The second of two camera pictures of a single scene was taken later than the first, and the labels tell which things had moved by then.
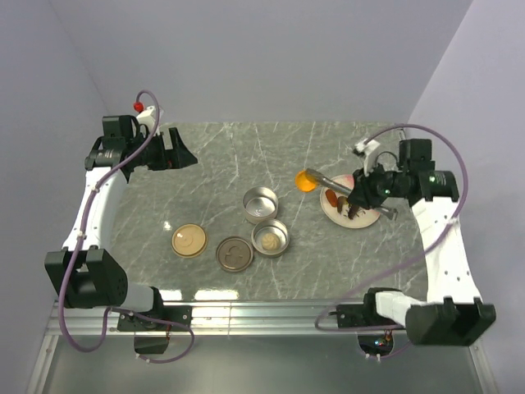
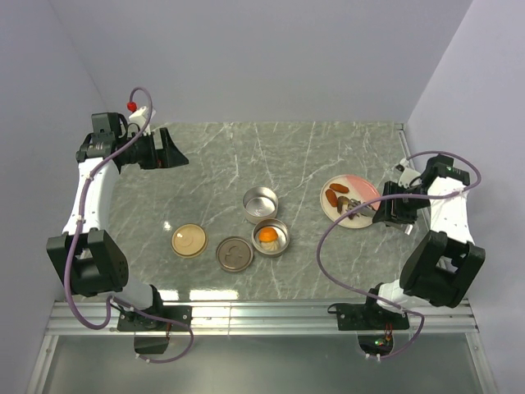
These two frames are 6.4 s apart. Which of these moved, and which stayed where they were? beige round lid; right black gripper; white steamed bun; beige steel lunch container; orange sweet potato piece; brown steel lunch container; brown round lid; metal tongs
Moved: orange sweet potato piece; metal tongs; right black gripper
Stayed: white steamed bun; brown steel lunch container; beige round lid; brown round lid; beige steel lunch container
